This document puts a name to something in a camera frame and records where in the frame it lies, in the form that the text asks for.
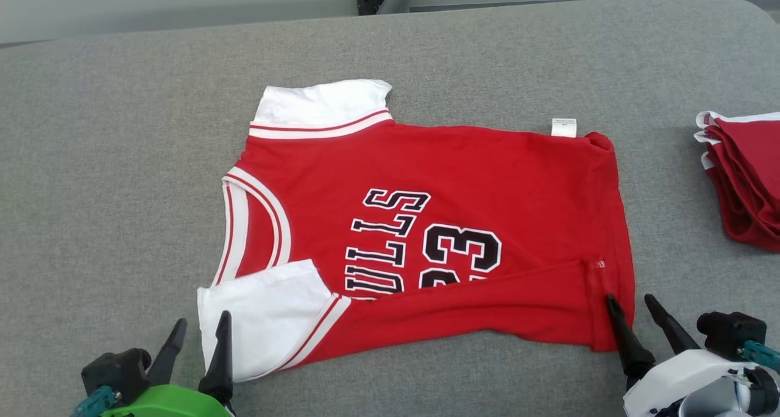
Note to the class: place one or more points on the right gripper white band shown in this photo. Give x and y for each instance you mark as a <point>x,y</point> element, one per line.
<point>676,377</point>

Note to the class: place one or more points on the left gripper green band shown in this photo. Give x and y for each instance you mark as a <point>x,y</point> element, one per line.
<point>170,403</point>

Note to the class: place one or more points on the red shorts white hem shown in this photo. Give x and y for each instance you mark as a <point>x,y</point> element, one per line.
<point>749,179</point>

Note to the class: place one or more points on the red basketball jersey white sleeves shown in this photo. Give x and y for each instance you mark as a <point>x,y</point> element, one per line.
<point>487,179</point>

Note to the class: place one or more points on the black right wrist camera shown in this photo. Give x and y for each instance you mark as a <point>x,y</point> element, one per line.
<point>728,335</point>

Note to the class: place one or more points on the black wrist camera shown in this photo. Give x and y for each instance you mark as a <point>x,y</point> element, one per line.
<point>728,335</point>
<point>113,371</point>

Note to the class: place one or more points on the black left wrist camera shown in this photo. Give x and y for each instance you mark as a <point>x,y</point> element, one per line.
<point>113,371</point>

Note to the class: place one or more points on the grey partition base rail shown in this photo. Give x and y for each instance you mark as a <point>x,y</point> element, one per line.
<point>152,38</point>
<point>579,1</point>

